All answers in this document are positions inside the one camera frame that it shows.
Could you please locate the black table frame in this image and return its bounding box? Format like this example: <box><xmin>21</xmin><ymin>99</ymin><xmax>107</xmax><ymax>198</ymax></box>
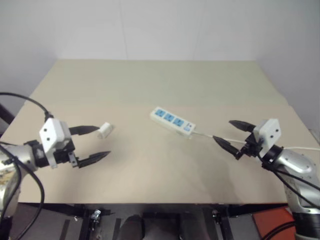
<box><xmin>17</xmin><ymin>202</ymin><xmax>289</xmax><ymax>240</ymax></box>

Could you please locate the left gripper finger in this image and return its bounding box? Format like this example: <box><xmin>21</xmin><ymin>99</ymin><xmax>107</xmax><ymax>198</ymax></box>
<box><xmin>77</xmin><ymin>150</ymin><xmax>112</xmax><ymax>169</ymax></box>
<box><xmin>68</xmin><ymin>124</ymin><xmax>101</xmax><ymax>137</ymax></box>

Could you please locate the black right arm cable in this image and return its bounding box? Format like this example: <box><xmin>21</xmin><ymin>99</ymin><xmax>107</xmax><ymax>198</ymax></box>
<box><xmin>258</xmin><ymin>149</ymin><xmax>320</xmax><ymax>240</ymax></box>

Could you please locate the white power strip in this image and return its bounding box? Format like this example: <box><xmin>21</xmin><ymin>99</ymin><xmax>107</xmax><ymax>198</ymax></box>
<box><xmin>149</xmin><ymin>106</ymin><xmax>197</xmax><ymax>140</ymax></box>

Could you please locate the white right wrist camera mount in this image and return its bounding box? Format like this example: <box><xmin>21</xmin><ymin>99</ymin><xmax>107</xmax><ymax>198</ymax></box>
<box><xmin>251</xmin><ymin>117</ymin><xmax>281</xmax><ymax>154</ymax></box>

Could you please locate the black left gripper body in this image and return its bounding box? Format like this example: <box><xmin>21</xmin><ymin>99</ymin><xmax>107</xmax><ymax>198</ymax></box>
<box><xmin>53</xmin><ymin>136</ymin><xmax>81</xmax><ymax>168</ymax></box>

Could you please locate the white plug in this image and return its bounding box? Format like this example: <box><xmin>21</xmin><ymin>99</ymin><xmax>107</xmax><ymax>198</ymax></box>
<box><xmin>96</xmin><ymin>122</ymin><xmax>117</xmax><ymax>141</ymax></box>

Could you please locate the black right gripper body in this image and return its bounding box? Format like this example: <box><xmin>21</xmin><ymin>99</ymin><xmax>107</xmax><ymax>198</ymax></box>
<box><xmin>234</xmin><ymin>129</ymin><xmax>266</xmax><ymax>161</ymax></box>

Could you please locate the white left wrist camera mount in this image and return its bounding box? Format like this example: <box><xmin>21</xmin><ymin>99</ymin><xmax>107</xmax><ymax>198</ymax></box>
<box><xmin>39</xmin><ymin>117</ymin><xmax>76</xmax><ymax>169</ymax></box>

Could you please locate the orange flat object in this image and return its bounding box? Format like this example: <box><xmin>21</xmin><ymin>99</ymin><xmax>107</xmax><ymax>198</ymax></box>
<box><xmin>251</xmin><ymin>207</ymin><xmax>296</xmax><ymax>240</ymax></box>

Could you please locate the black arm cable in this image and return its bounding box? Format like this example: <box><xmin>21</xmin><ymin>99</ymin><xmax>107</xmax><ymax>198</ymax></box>
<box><xmin>258</xmin><ymin>149</ymin><xmax>320</xmax><ymax>240</ymax></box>
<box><xmin>0</xmin><ymin>92</ymin><xmax>55</xmax><ymax>226</ymax></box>

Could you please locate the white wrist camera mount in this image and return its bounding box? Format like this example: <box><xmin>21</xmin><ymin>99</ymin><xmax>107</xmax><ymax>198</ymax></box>
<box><xmin>251</xmin><ymin>117</ymin><xmax>281</xmax><ymax>154</ymax></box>
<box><xmin>39</xmin><ymin>117</ymin><xmax>76</xmax><ymax>169</ymax></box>

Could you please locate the small metal clamp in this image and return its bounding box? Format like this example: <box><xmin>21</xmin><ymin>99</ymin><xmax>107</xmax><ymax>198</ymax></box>
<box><xmin>90</xmin><ymin>209</ymin><xmax>103</xmax><ymax>226</ymax></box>

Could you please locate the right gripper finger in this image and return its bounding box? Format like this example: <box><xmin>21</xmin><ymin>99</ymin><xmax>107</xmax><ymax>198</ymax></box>
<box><xmin>228</xmin><ymin>119</ymin><xmax>256</xmax><ymax>133</ymax></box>
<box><xmin>212</xmin><ymin>135</ymin><xmax>241</xmax><ymax>159</ymax></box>

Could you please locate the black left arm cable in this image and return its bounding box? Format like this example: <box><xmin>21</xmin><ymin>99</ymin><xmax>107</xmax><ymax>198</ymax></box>
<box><xmin>0</xmin><ymin>92</ymin><xmax>55</xmax><ymax>226</ymax></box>

